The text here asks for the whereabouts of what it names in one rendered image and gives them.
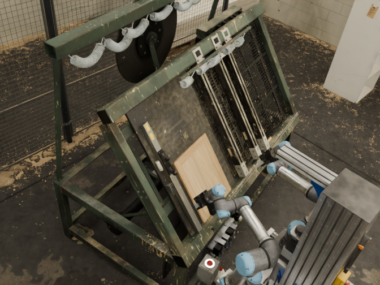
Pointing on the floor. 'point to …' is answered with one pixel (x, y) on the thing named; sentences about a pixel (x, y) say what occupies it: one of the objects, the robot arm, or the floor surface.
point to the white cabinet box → (357, 54)
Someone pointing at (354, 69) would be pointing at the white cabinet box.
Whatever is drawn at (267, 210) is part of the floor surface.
